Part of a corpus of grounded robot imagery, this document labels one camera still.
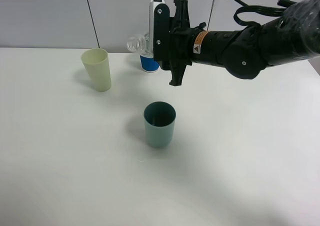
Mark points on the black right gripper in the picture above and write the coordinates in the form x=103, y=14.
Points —
x=181, y=40

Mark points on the clear green-label water bottle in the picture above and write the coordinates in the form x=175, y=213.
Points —
x=140, y=44

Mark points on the teal plastic cup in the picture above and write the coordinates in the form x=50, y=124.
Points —
x=159, y=121

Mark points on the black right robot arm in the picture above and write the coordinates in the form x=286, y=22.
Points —
x=270, y=37

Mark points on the blue sleeved paper cup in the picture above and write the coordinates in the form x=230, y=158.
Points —
x=148, y=63

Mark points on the pale yellow-green plastic cup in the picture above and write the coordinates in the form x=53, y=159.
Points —
x=96, y=63

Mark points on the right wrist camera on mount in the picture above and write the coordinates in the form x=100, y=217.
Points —
x=159, y=30

